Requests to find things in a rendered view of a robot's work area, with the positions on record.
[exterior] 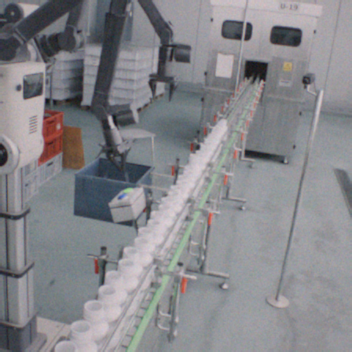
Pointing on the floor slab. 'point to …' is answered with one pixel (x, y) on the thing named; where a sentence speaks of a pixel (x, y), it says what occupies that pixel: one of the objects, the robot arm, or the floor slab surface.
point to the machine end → (262, 67)
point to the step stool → (133, 139)
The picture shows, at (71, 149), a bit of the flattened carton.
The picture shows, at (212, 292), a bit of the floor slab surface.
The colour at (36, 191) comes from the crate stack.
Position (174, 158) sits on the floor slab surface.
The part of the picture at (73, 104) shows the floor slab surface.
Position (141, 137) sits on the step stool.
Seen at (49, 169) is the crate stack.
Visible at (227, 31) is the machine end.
